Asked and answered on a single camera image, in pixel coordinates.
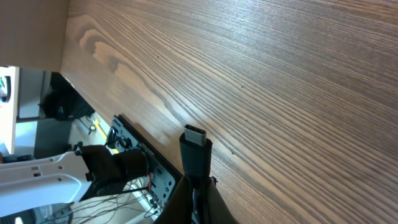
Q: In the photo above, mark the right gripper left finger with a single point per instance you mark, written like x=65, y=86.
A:
x=179, y=208

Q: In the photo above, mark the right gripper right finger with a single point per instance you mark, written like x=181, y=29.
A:
x=211, y=207

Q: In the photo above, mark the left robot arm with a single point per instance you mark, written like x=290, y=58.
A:
x=90, y=171

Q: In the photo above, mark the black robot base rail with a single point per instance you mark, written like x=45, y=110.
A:
x=155, y=178

